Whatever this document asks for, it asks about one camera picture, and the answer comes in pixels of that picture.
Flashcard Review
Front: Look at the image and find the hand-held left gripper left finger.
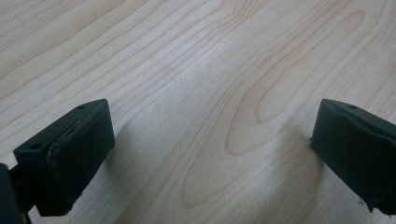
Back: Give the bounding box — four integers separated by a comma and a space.
13, 98, 116, 217

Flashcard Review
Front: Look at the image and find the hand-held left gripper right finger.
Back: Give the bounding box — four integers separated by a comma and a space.
310, 98, 396, 217

